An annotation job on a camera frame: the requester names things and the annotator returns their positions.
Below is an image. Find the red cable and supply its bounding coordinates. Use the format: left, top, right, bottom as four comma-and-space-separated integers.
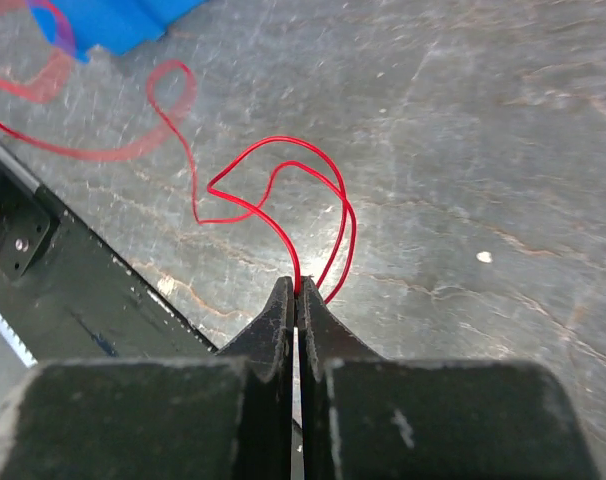
0, 0, 358, 306

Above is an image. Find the slotted cable duct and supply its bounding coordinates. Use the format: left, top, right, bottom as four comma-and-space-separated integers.
0, 313, 37, 368

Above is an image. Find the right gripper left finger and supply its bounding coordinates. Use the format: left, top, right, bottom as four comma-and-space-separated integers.
0, 277, 294, 479

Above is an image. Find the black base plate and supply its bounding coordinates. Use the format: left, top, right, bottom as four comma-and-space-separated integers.
0, 142, 217, 362

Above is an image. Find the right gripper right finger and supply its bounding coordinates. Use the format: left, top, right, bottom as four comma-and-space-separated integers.
298, 279, 600, 479

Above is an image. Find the blue plastic bin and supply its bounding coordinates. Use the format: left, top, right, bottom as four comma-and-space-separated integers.
27, 0, 204, 62

